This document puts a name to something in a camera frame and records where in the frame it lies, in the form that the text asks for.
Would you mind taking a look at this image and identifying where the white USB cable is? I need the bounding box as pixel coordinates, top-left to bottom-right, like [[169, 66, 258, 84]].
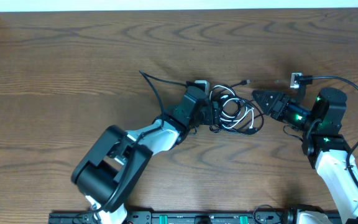
[[209, 85, 255, 130]]

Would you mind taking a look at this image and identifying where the black USB cable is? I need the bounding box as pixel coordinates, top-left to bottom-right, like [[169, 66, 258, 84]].
[[209, 79, 265, 136]]

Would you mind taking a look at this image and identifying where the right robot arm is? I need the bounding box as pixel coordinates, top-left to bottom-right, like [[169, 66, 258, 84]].
[[252, 88, 358, 223]]

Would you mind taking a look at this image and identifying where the left camera cable black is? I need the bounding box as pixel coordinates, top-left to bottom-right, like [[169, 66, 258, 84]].
[[73, 70, 195, 224]]

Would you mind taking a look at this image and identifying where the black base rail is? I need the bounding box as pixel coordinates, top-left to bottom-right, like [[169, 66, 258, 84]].
[[48, 203, 343, 224]]

